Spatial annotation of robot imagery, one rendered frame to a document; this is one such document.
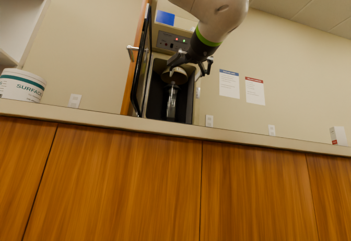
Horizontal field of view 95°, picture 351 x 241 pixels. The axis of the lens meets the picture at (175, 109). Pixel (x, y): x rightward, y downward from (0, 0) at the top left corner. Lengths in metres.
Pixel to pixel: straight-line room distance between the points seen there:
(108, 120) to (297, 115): 1.84
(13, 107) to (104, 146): 0.25
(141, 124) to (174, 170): 0.18
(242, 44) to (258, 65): 0.29
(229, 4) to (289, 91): 1.72
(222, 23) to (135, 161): 0.45
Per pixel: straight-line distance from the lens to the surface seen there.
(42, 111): 0.57
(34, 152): 0.59
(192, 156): 0.56
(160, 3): 1.24
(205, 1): 0.45
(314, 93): 2.35
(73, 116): 0.54
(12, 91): 0.80
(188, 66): 1.01
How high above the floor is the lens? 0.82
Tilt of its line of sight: 18 degrees up
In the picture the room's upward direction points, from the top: 5 degrees clockwise
